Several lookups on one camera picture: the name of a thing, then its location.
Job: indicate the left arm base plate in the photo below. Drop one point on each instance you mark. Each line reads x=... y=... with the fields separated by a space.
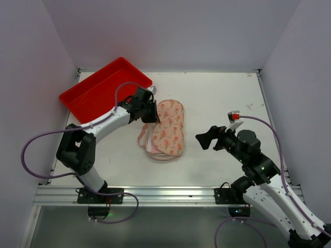
x=101 y=196

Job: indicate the floral pink laundry bag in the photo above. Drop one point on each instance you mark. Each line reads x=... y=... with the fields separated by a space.
x=168 y=135

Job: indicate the aluminium front rail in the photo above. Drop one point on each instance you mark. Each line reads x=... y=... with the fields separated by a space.
x=61 y=195

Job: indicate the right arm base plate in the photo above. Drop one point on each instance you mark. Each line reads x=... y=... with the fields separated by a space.
x=226 y=195

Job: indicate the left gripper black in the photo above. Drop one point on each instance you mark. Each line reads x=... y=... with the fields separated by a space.
x=150 y=111

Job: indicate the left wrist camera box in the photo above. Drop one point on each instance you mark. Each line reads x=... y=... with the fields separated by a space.
x=153 y=89

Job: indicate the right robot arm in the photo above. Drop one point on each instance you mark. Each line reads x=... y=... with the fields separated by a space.
x=262 y=187

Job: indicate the red plastic tray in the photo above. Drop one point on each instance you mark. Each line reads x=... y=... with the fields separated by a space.
x=95 y=95

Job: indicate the pink bra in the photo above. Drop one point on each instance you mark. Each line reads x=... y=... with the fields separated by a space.
x=149 y=143

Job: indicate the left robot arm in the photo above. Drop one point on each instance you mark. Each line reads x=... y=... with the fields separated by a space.
x=77 y=149

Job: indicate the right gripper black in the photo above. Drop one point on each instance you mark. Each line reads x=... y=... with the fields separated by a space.
x=215 y=138

